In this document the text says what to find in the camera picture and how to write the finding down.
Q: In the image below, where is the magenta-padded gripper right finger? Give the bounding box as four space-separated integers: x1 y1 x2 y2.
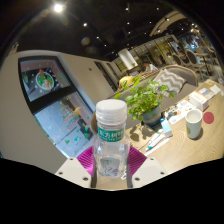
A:
126 146 168 189

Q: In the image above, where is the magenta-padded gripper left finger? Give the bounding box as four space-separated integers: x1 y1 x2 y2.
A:
54 145 98 189

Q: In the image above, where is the clear plastic water bottle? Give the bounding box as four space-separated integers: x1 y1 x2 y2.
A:
92 99 132 179

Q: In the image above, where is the white teal tube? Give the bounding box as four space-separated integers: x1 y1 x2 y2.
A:
144 131 166 151

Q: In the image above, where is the small blue white carton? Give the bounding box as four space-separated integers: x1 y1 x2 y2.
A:
159 117 174 138

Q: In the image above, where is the window with festive stickers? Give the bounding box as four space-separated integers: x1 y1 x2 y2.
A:
18 55 96 158

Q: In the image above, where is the white cup with green print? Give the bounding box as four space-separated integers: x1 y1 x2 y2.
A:
185 108 204 140

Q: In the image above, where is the green potted plant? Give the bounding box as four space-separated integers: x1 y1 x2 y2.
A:
114 75 176 128

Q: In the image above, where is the flat round red coaster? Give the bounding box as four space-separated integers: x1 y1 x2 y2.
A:
202 111 215 125

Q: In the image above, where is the white blue tissue pack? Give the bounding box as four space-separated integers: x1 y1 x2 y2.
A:
188 90 209 111

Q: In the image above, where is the grey white chevron cushion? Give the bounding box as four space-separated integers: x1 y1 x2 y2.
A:
153 68 187 98

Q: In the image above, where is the person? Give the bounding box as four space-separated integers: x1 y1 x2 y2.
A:
118 75 136 89
141 61 159 73

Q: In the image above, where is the group of dining chairs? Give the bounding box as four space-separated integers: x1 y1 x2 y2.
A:
171 46 214 81

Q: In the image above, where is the group of ceiling lights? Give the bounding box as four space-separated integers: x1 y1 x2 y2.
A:
51 2 201 48

